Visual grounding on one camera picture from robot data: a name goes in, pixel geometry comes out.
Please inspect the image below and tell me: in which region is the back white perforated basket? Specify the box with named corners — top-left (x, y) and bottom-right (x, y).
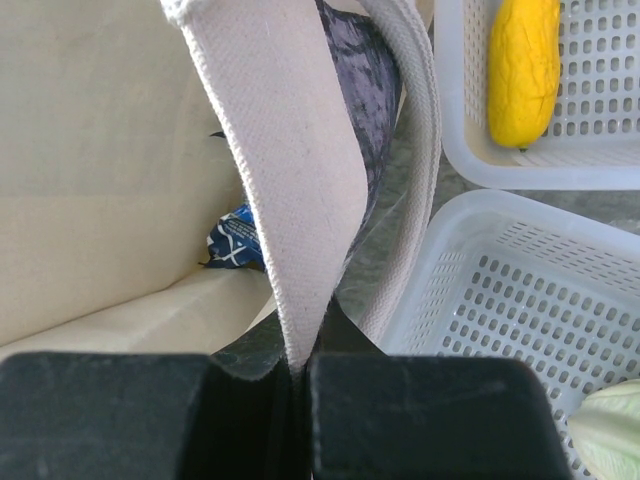
top-left (434, 1), bottom-right (639, 190)

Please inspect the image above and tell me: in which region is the front white perforated basket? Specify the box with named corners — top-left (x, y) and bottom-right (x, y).
top-left (382, 188), bottom-right (640, 480)

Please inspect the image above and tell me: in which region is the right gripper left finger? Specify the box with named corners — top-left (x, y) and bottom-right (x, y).
top-left (1, 351), bottom-right (295, 479)

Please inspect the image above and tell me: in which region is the beige canvas tote bag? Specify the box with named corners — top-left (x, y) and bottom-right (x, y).
top-left (1, 1), bottom-right (441, 371)

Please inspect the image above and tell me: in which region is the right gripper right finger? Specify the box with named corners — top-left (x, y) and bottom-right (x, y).
top-left (308, 353), bottom-right (572, 479)

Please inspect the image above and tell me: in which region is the white perforated basket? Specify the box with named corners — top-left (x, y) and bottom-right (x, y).
top-left (434, 1), bottom-right (639, 190)
top-left (382, 188), bottom-right (640, 480)

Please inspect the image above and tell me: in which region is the napa cabbage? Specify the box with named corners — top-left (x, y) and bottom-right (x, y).
top-left (568, 380), bottom-right (639, 479)

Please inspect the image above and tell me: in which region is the blue snack bag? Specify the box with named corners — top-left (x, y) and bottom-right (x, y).
top-left (201, 204), bottom-right (265, 272)

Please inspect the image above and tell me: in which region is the yellow mango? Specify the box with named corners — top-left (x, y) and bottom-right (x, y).
top-left (487, 1), bottom-right (561, 150)

